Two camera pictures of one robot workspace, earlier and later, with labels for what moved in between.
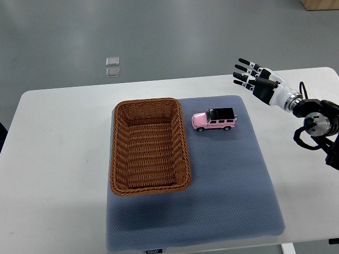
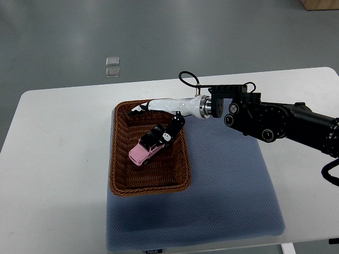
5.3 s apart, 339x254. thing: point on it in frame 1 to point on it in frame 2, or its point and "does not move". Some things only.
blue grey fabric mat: [231, 197] does not move
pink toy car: [222, 118] to [149, 144]
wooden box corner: [320, 5] does not move
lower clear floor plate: [113, 72] does not move
